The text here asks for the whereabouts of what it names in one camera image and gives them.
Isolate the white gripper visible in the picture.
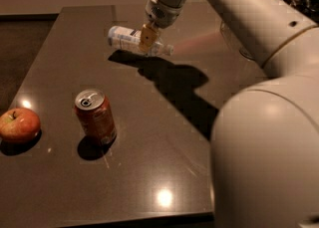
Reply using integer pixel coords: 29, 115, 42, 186
139, 0, 181, 53

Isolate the blue plastic water bottle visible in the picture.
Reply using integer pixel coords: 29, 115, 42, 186
108, 26, 173, 57

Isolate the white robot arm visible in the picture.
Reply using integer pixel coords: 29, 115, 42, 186
142, 0, 319, 228

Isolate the red coke can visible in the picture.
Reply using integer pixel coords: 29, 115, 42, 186
74, 89, 117, 146

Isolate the clear glass jar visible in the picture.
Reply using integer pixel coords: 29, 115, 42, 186
219, 21, 255, 61

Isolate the red apple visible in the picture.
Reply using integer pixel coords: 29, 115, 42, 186
0, 108, 41, 143

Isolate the black wire basket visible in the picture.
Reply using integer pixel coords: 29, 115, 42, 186
282, 0, 319, 23

